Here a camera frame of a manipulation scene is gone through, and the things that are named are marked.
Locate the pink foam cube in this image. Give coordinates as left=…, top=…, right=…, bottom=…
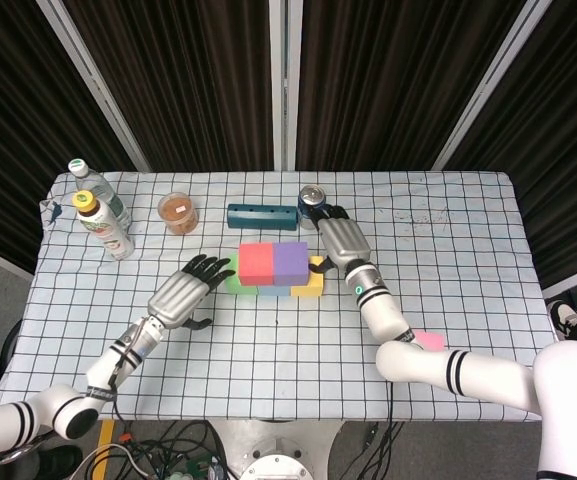
left=411, top=329, right=447, bottom=351

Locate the dark brown curtain panel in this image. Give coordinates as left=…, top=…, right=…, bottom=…
left=295, top=0, right=527, bottom=172
left=442, top=0, right=577, bottom=291
left=62, top=0, right=275, bottom=172
left=0, top=0, right=139, bottom=274

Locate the clear water bottle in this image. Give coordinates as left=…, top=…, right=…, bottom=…
left=67, top=158, right=133, bottom=236

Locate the white partition frame post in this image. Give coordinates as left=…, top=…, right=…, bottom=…
left=35, top=0, right=152, bottom=173
left=267, top=0, right=304, bottom=171
left=430, top=0, right=554, bottom=171

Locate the chrome chair leg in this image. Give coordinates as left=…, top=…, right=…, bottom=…
left=0, top=432, right=54, bottom=465

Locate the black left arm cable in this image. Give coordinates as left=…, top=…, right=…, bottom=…
left=107, top=319, right=142, bottom=436

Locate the yellow-capped drink bottle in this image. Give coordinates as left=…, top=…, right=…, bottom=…
left=71, top=190, right=136, bottom=263

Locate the white black grid tablecloth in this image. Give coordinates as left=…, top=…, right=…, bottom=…
left=0, top=171, right=559, bottom=424

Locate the clear jar of rubber bands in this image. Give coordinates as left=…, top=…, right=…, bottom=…
left=156, top=191, right=200, bottom=236

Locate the teal oblong plastic case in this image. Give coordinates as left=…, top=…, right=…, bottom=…
left=226, top=202, right=300, bottom=234

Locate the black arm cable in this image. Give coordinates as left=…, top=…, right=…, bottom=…
left=107, top=319, right=142, bottom=436
left=385, top=379, right=395, bottom=444

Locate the purple foam cube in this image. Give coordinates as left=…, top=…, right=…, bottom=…
left=271, top=241, right=311, bottom=286

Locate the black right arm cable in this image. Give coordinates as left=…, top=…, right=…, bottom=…
left=385, top=379, right=395, bottom=444

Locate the white floor cable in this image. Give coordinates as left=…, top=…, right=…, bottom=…
left=70, top=442, right=144, bottom=480

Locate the blue soda can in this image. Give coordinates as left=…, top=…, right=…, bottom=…
left=296, top=184, right=328, bottom=231

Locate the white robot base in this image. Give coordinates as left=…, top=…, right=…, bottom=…
left=207, top=418, right=349, bottom=480

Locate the red foam cube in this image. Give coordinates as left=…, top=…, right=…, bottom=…
left=237, top=242, right=275, bottom=287

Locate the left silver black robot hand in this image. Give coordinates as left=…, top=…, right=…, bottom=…
left=146, top=253, right=238, bottom=332

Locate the white black sneaker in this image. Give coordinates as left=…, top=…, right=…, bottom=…
left=546, top=299, right=577, bottom=335

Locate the green foam cube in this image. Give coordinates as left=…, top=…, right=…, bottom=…
left=225, top=252, right=260, bottom=296

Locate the black floor cable tangle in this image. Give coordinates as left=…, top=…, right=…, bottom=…
left=117, top=419, right=232, bottom=480

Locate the yellow foam cube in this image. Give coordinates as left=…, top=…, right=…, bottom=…
left=290, top=254, right=326, bottom=298

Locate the black round stool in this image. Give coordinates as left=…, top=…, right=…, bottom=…
left=1, top=319, right=23, bottom=366

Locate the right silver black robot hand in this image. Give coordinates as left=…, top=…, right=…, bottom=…
left=307, top=202, right=373, bottom=275

